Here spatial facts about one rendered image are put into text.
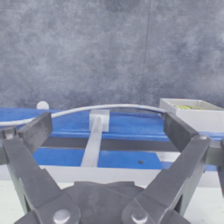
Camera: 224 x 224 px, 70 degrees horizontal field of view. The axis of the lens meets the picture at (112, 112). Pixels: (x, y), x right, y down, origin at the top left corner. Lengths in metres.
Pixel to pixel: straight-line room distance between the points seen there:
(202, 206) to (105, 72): 1.22
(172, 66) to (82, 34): 0.76
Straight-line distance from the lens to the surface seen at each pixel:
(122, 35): 1.37
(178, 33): 1.47
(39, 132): 0.18
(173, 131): 0.18
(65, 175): 0.20
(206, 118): 1.03
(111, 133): 0.84
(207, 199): 0.22
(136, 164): 0.64
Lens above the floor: 1.35
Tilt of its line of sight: 74 degrees down
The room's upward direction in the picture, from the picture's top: 179 degrees clockwise
